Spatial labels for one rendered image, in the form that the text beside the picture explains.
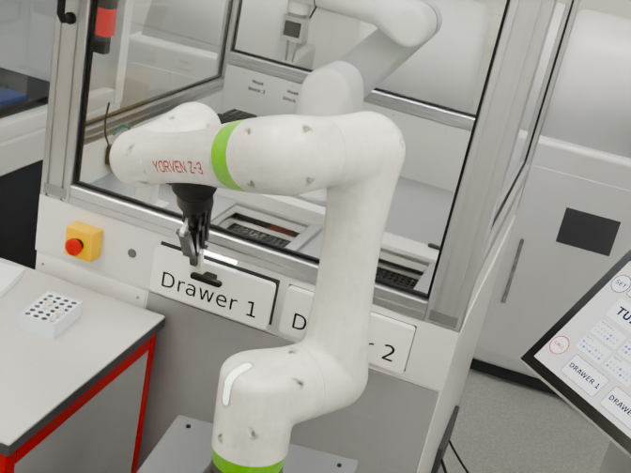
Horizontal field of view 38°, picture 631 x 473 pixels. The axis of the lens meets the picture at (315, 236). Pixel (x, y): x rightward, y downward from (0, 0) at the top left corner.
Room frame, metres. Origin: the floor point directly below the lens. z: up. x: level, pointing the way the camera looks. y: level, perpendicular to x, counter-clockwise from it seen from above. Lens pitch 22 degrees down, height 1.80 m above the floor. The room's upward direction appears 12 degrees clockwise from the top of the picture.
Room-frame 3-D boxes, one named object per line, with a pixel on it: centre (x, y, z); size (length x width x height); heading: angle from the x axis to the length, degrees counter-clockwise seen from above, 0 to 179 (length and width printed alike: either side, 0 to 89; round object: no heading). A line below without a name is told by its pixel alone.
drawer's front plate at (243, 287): (1.85, 0.20, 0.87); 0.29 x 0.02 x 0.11; 75
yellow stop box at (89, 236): (1.93, 0.52, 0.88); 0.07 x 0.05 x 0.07; 75
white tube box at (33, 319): (1.75, 0.52, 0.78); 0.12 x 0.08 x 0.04; 171
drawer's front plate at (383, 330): (1.78, -0.11, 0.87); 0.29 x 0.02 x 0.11; 75
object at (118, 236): (2.32, 0.04, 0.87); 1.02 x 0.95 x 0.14; 75
